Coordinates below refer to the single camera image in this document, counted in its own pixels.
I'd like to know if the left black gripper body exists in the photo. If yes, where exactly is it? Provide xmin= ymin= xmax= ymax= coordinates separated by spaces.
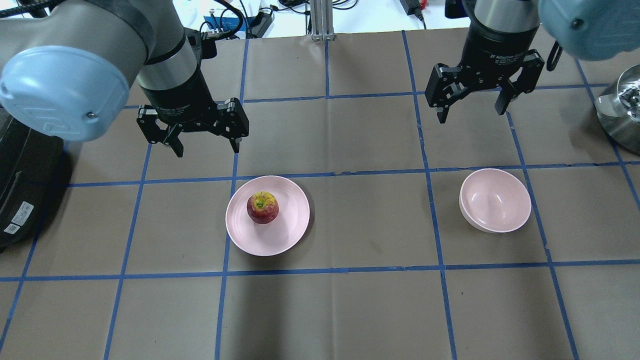
xmin=142 ymin=70 xmax=218 ymax=131

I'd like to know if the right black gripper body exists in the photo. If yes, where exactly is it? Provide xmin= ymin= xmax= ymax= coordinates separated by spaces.
xmin=460 ymin=27 xmax=538 ymax=84

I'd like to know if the red yellow apple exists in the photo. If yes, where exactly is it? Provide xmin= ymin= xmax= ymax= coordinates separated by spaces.
xmin=246 ymin=191 xmax=281 ymax=224

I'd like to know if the pink bowl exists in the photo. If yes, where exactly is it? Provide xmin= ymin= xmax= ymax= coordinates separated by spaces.
xmin=458 ymin=168 xmax=533 ymax=234

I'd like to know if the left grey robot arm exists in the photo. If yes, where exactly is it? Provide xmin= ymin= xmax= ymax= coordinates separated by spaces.
xmin=1 ymin=0 xmax=250 ymax=158

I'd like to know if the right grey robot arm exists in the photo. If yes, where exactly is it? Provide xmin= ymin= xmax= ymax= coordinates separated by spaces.
xmin=424 ymin=0 xmax=640 ymax=124

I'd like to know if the pink plate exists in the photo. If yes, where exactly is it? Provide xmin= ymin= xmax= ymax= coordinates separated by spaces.
xmin=225 ymin=175 xmax=311 ymax=256

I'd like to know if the black power adapter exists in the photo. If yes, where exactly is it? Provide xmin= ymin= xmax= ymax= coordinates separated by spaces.
xmin=399 ymin=0 xmax=426 ymax=21

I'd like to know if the blue white box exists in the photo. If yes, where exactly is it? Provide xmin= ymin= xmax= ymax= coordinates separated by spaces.
xmin=203 ymin=11 xmax=247 ymax=36

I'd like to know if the black rice cooker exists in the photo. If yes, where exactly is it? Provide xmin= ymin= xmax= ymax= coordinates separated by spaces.
xmin=0 ymin=108 xmax=64 ymax=251

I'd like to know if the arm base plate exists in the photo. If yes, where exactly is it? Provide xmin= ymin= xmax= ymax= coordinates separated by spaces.
xmin=594 ymin=64 xmax=640 ymax=155

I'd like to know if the aluminium profile post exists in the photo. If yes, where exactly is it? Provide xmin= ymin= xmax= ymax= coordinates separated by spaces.
xmin=309 ymin=0 xmax=336 ymax=42

